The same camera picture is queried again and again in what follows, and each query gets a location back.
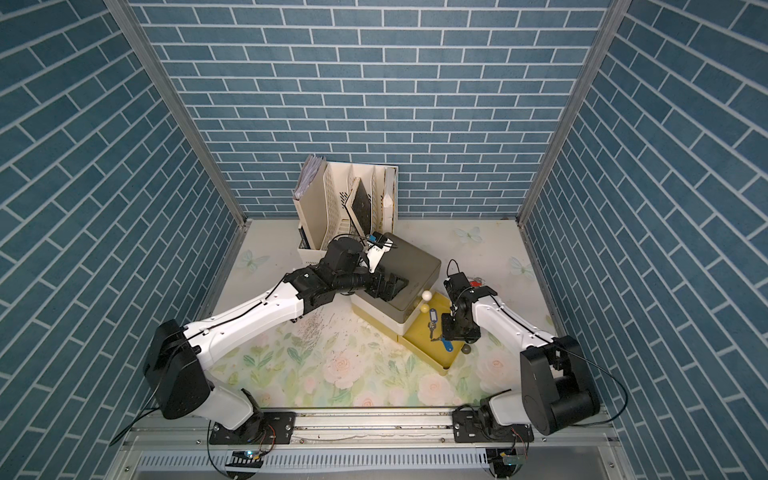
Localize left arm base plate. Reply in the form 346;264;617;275
208;410;297;447

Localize blue tag keys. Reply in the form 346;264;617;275
438;338;454;353

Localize yellow bottom drawer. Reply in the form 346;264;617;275
398;293;465;376

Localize silver keys grey tag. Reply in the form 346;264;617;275
428;308;438;341

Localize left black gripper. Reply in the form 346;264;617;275
332;261;410;302

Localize purple paper folder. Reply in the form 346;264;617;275
293;155;327;201

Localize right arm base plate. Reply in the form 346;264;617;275
451;408;534;444

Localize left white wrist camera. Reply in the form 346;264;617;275
364;232;395;273

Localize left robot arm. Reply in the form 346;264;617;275
144;234;408;435

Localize aluminium mounting rail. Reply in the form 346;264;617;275
107;407;634;479

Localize black framed tablet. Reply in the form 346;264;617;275
344;177;372;237

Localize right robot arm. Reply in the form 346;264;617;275
441;272;600;437

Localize floral table mat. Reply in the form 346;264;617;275
211;219;554;408

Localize white file organizer rack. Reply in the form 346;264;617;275
293;160;398;264

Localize olive drawer cabinet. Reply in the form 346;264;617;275
351;234;441;338

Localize right green circuit board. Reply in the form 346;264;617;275
485;448;527;479

